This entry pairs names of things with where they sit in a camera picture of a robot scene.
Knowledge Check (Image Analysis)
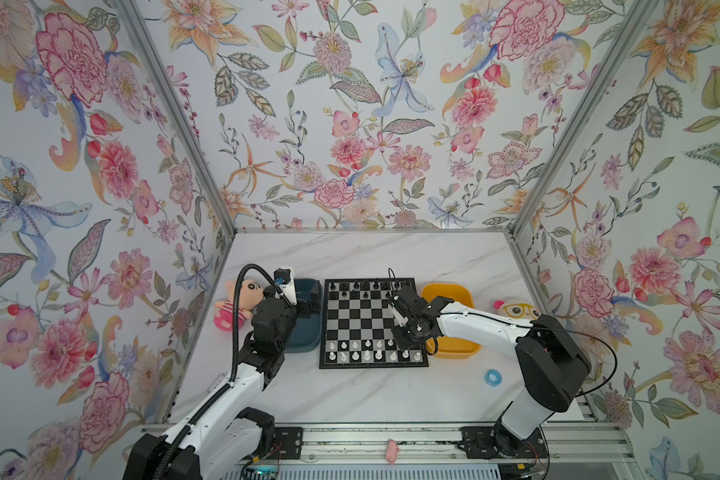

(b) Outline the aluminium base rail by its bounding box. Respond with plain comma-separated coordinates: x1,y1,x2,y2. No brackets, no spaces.
276,422,635,465

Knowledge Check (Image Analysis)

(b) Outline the plush doll toy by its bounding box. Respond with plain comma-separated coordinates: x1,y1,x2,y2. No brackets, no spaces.
493,299,541,320

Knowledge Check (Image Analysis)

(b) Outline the black white chess board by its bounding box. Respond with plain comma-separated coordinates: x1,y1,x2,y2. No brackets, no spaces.
319,277,428,370

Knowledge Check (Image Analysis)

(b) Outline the aluminium frame post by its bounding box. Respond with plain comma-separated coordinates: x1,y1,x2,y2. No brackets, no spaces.
110,0,238,232
509,0,661,235

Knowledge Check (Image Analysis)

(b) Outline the yellow plastic bin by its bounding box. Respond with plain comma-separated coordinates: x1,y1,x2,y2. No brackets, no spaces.
420,282,484,361

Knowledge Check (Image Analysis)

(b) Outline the black corrugated cable hose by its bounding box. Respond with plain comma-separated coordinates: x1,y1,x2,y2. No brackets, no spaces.
229,263,277,385

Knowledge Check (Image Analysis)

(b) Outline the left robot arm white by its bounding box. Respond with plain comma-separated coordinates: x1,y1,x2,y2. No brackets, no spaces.
123,284,322,479

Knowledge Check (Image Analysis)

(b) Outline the aluminium frame post left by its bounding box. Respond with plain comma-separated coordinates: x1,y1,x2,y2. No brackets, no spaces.
110,0,238,232

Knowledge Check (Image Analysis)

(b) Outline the aluminium frame post right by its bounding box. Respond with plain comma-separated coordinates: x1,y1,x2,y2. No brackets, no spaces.
509,0,661,235

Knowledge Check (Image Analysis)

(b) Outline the pink toy left side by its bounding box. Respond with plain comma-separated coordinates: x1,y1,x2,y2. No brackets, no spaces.
214,279,264,332

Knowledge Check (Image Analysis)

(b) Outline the pink small toy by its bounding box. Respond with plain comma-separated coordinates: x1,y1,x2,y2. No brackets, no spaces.
385,440,400,465

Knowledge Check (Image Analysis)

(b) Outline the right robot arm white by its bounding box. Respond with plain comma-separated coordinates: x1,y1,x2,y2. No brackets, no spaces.
389,286,591,459

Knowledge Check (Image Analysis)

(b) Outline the teal plastic bin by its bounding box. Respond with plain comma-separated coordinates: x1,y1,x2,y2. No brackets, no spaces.
285,278,323,354

